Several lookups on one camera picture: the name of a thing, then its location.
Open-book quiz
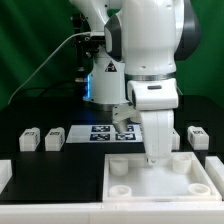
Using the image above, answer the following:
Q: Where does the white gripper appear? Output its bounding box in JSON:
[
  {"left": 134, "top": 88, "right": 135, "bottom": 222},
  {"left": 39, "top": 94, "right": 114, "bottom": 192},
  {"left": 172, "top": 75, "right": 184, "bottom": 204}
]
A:
[{"left": 112, "top": 105, "right": 174, "bottom": 166}]

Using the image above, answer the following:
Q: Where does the white square tabletop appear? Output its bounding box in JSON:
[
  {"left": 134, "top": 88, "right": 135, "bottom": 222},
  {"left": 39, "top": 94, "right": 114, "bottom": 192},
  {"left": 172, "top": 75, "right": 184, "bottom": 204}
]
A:
[{"left": 103, "top": 152, "right": 222, "bottom": 202}]

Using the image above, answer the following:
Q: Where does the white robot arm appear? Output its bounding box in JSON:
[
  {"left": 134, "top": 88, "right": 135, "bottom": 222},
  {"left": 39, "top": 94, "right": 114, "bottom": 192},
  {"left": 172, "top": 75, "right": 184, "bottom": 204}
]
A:
[{"left": 69, "top": 0, "right": 200, "bottom": 165}]

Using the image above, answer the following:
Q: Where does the white sheet with markers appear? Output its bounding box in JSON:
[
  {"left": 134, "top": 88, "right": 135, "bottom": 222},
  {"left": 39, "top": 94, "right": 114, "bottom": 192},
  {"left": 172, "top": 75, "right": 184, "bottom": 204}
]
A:
[{"left": 66, "top": 124, "right": 142, "bottom": 143}]

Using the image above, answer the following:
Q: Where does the white right fence block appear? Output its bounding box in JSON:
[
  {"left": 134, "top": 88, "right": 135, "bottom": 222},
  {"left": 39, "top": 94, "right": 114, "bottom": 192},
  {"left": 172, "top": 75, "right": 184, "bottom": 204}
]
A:
[{"left": 205, "top": 156, "right": 224, "bottom": 200}]

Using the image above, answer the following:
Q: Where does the white fence block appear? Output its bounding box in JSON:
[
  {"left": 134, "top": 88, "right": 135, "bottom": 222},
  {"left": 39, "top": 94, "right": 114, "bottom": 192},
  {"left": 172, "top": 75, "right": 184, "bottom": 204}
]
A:
[
  {"left": 0, "top": 160, "right": 12, "bottom": 194},
  {"left": 205, "top": 156, "right": 224, "bottom": 200}
]

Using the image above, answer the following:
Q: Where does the white front fence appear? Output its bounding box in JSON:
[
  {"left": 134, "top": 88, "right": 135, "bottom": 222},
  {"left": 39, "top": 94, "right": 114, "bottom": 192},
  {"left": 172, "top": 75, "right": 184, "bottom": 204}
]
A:
[{"left": 0, "top": 202, "right": 224, "bottom": 224}]

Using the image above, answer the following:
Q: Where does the white left fence block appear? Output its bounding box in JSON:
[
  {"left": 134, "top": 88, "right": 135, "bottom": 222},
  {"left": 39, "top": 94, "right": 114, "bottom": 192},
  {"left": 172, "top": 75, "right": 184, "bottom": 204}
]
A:
[{"left": 0, "top": 160, "right": 12, "bottom": 194}]

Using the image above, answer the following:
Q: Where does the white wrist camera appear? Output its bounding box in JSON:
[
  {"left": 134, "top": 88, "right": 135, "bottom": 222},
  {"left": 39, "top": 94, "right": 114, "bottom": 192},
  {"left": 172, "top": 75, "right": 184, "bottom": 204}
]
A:
[{"left": 127, "top": 78, "right": 178, "bottom": 111}]

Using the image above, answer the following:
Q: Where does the black camera on stand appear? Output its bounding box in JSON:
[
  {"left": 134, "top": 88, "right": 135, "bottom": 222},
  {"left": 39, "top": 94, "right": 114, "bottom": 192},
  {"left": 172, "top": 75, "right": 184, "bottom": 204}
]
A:
[{"left": 71, "top": 13, "right": 105, "bottom": 97}]

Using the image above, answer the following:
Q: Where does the white cable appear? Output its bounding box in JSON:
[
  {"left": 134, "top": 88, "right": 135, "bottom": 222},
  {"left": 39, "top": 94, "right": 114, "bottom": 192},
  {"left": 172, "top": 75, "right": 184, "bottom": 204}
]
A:
[{"left": 7, "top": 31, "right": 92, "bottom": 105}]

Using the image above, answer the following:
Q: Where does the black cable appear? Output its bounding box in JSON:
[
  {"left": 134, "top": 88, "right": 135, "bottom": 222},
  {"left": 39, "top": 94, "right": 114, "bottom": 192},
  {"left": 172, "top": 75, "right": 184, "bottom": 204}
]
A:
[{"left": 13, "top": 81, "right": 88, "bottom": 99}]

